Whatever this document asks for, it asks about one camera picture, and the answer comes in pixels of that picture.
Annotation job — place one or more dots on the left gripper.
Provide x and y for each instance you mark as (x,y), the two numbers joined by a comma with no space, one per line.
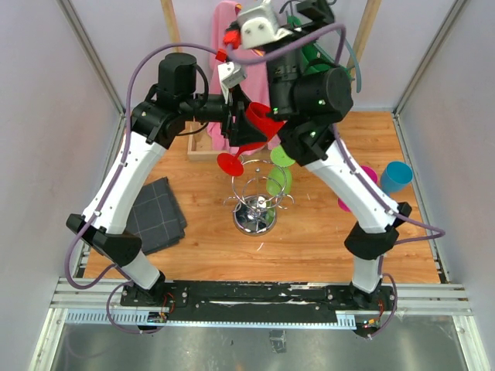
(240,132)

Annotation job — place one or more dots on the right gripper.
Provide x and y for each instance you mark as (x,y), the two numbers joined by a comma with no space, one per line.
(321,11)

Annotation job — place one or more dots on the red wine glass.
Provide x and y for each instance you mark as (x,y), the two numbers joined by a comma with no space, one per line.
(259,115)

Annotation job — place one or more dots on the blue wine glass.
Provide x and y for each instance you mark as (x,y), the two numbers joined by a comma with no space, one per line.
(396,176)

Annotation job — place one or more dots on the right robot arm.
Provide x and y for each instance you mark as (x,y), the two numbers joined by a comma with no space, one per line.
(311,105)

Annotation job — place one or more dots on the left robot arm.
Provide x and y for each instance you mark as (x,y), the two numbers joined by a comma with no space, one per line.
(151,127)

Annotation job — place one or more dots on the wooden clothes rack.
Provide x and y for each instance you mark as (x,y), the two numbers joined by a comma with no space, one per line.
(200,146)

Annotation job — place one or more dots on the chrome wine glass rack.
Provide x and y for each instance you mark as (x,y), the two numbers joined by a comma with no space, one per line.
(255,212)

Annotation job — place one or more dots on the green wine glass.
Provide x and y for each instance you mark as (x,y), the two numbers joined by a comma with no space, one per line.
(280,177)

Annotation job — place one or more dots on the pink t-shirt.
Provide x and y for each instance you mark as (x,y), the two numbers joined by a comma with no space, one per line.
(255,86)

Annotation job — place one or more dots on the dark grey checked cloth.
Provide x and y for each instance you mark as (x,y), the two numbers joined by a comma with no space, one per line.
(156,218)

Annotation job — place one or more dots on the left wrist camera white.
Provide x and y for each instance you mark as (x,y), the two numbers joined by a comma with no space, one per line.
(230,74)

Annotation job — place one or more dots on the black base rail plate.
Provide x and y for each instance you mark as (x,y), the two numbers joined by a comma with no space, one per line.
(255,300)

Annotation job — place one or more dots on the grey slotted cable duct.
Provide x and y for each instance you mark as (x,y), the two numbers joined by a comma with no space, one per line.
(149,320)

